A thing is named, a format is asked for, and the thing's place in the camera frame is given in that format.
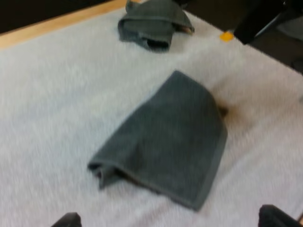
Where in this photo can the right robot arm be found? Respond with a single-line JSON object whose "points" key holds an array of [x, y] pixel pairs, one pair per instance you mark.
{"points": [[262, 16]]}

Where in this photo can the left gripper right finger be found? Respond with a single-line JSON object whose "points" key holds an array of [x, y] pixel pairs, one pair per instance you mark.
{"points": [[274, 217]]}

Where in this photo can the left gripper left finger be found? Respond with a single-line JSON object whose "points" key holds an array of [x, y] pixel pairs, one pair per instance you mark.
{"points": [[69, 220]]}

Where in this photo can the crumpled grey-green towel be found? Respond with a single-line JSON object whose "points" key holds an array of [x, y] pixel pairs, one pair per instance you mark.
{"points": [[151, 23]]}

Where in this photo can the orange clip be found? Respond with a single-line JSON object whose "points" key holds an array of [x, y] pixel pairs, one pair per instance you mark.
{"points": [[226, 37]]}

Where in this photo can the folded grey-green towel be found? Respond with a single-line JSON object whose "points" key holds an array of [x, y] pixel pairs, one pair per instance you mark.
{"points": [[165, 139]]}

